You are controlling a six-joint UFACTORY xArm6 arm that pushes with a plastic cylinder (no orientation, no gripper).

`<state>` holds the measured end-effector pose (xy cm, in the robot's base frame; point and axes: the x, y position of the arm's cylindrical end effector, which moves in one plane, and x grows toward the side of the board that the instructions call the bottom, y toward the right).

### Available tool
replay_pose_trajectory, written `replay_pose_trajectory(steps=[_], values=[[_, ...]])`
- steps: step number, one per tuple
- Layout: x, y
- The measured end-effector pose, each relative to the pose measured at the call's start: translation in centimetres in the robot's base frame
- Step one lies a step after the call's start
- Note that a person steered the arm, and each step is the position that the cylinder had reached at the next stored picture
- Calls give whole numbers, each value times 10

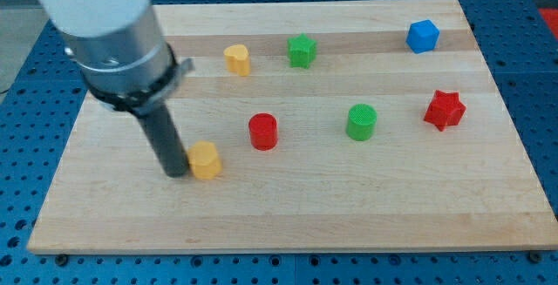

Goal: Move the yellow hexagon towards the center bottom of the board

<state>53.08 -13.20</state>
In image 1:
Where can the silver cylindrical wrist flange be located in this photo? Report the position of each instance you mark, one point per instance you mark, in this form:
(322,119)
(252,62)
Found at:
(132,69)

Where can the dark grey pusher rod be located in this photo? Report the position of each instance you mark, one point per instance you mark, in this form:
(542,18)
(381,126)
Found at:
(161,132)

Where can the yellow hexagon block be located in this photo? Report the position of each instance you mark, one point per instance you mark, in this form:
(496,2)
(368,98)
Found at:
(204,160)

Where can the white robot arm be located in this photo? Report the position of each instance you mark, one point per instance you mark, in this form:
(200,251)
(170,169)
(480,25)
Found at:
(92,18)

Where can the wooden board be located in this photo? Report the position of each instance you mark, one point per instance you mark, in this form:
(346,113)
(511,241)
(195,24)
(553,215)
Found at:
(409,188)

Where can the red cylinder block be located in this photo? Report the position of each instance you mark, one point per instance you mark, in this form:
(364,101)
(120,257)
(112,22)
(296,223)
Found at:
(263,131)

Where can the yellow heart block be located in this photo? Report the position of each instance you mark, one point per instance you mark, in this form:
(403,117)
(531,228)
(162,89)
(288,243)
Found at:
(237,59)

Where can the green star block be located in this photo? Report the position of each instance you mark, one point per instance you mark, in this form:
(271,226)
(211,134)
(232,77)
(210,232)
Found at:
(301,51)

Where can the green cylinder block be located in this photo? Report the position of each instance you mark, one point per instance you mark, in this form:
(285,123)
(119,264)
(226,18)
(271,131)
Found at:
(361,122)

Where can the blue cube block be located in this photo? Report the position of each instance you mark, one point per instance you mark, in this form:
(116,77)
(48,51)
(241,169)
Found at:
(422,36)

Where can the red star block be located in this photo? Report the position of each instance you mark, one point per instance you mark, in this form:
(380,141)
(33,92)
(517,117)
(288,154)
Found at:
(445,109)

